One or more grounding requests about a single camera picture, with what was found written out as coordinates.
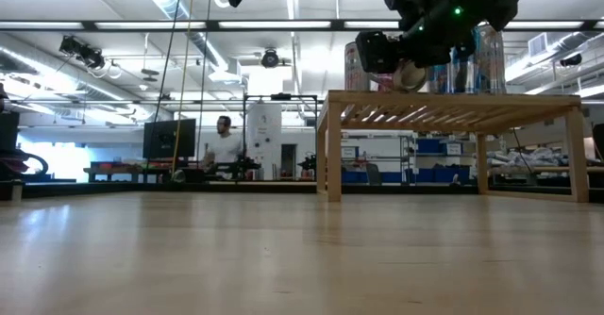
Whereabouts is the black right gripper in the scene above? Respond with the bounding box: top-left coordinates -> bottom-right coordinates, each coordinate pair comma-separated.
354,1 -> 478,94

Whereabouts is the blue silver Red Bull can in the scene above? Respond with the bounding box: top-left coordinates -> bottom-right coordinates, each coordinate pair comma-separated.
428,64 -> 450,94

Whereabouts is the white floral can black top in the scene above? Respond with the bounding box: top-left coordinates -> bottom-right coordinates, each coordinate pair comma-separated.
344,41 -> 373,92

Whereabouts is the grey can black top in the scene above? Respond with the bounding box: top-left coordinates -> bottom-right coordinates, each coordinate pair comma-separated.
474,25 -> 507,94

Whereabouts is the wooden slatted shelf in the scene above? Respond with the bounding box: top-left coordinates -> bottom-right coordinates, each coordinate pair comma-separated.
315,90 -> 590,204

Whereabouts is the white air vent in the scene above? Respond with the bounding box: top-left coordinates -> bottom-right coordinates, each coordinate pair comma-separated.
527,32 -> 549,58

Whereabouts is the white plastic pile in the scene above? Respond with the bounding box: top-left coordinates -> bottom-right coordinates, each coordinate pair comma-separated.
490,147 -> 567,168

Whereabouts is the white cylindrical tank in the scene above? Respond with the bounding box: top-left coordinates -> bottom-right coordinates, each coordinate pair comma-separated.
245,101 -> 284,182

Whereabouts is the person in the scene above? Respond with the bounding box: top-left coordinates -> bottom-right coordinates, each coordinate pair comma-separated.
202,115 -> 244,174

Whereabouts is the black monitor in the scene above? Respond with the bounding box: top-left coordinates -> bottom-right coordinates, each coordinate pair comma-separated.
142,118 -> 197,161

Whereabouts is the orange red object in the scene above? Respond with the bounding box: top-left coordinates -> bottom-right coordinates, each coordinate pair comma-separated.
92,160 -> 143,173

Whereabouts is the black curved bar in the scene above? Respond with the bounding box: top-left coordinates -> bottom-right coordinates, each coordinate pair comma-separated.
0,148 -> 50,180

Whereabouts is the black block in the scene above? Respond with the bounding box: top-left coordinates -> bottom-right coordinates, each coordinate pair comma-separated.
0,110 -> 21,150

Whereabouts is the black hanging cable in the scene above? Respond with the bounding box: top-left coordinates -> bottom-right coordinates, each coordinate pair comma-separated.
195,0 -> 214,160
144,0 -> 185,171

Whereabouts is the black station frame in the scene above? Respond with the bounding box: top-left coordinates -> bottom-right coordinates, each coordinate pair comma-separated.
242,92 -> 321,184

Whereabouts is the silver ventilation duct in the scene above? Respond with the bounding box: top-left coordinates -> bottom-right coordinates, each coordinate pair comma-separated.
0,31 -> 176,123

